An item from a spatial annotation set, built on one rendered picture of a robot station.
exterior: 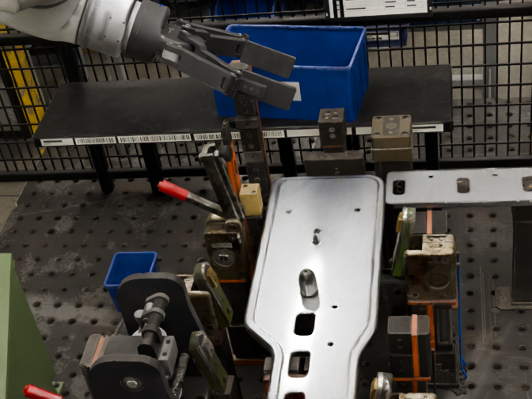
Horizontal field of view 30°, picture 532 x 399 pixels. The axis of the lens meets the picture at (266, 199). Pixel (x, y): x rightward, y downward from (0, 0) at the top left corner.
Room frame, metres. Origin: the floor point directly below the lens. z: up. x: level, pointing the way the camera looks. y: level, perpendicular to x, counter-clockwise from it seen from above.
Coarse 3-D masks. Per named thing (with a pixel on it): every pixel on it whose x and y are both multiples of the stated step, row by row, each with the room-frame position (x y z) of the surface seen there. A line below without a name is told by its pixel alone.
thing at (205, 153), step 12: (204, 156) 1.38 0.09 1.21; (216, 156) 1.39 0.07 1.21; (228, 156) 1.38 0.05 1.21; (204, 168) 1.38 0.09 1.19; (216, 168) 1.38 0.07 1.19; (216, 180) 1.38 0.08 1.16; (228, 180) 1.40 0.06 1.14; (216, 192) 1.38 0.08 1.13; (228, 192) 1.38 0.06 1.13; (228, 204) 1.38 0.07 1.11; (228, 216) 1.38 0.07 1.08
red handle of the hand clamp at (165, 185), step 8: (160, 184) 1.42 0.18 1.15; (168, 184) 1.41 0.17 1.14; (168, 192) 1.41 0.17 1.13; (176, 192) 1.41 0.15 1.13; (184, 192) 1.41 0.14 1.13; (184, 200) 1.40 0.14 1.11; (192, 200) 1.40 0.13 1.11; (200, 200) 1.40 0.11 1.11; (208, 200) 1.41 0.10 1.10; (208, 208) 1.39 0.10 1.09; (216, 208) 1.39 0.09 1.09; (224, 216) 1.39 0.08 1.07; (240, 216) 1.39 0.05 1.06
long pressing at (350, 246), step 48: (288, 192) 1.52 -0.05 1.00; (336, 192) 1.49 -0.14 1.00; (384, 192) 1.47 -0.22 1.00; (288, 240) 1.38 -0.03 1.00; (336, 240) 1.35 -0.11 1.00; (288, 288) 1.25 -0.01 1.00; (336, 288) 1.23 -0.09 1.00; (288, 336) 1.14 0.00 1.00; (336, 336) 1.12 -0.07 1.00; (288, 384) 1.04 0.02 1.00; (336, 384) 1.02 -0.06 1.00
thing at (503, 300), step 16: (512, 208) 1.41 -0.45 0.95; (528, 208) 1.39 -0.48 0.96; (528, 224) 1.40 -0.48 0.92; (528, 240) 1.40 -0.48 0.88; (512, 256) 1.44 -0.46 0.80; (528, 256) 1.40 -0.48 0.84; (512, 272) 1.43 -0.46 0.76; (528, 272) 1.40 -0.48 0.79; (496, 288) 1.45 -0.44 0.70; (512, 288) 1.42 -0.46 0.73; (528, 288) 1.40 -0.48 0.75; (496, 304) 1.41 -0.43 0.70; (512, 304) 1.40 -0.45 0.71; (528, 304) 1.39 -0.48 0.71
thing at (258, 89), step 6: (240, 78) 1.02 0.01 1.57; (246, 78) 1.03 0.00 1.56; (234, 84) 1.01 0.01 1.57; (240, 84) 1.02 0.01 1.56; (246, 84) 1.02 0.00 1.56; (252, 84) 1.02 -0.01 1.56; (258, 84) 1.02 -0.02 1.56; (228, 90) 1.00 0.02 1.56; (246, 90) 1.02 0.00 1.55; (252, 90) 1.02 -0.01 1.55; (258, 90) 1.02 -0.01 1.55; (264, 90) 1.02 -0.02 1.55; (258, 96) 1.01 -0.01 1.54
